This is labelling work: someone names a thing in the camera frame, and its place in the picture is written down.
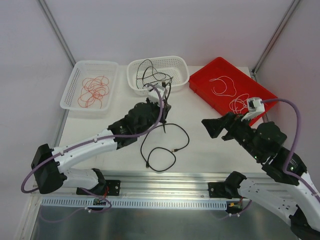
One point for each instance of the clear white rectangular basket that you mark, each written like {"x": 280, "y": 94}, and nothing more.
{"x": 90, "y": 86}

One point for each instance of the aluminium mounting rail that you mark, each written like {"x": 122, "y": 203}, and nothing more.
{"x": 174, "y": 185}

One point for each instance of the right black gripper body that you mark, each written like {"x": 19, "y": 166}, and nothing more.
{"x": 230, "y": 125}

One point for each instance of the red plastic tray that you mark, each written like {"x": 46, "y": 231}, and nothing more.
{"x": 225, "y": 88}

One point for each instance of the aluminium frame post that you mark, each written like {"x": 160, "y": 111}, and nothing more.
{"x": 292, "y": 8}
{"x": 56, "y": 29}

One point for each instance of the left aluminium frame post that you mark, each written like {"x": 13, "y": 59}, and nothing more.
{"x": 56, "y": 29}

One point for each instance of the white slotted cable duct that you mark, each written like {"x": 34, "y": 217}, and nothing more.
{"x": 135, "y": 203}

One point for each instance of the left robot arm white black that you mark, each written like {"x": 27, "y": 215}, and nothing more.
{"x": 53, "y": 168}

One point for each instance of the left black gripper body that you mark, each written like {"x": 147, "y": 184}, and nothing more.
{"x": 155, "y": 110}

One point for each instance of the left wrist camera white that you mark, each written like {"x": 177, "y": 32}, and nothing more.
{"x": 156, "y": 93}

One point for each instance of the right aluminium frame post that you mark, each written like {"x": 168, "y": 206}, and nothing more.
{"x": 292, "y": 8}

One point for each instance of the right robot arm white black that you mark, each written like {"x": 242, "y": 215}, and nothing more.
{"x": 302, "y": 214}

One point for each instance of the white perforated rounded basket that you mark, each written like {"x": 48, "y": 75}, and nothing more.
{"x": 171, "y": 70}

